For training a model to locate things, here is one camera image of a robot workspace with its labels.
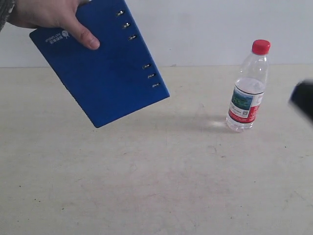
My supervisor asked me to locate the person's bare hand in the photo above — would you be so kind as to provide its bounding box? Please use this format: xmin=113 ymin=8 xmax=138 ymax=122
xmin=8 ymin=0 xmax=100 ymax=50

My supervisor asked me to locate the blue ring binder notebook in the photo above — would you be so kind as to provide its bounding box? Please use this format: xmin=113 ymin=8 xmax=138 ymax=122
xmin=29 ymin=0 xmax=169 ymax=128

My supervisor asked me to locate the clear bottle with red cap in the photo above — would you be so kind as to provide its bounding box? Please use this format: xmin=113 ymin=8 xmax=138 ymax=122
xmin=226 ymin=39 xmax=271 ymax=132

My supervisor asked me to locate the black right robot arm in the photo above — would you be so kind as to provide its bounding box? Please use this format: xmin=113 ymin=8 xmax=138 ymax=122
xmin=289 ymin=78 xmax=313 ymax=126

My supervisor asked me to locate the grey sleeved forearm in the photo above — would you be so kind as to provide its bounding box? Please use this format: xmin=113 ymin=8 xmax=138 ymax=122
xmin=0 ymin=0 xmax=15 ymax=31

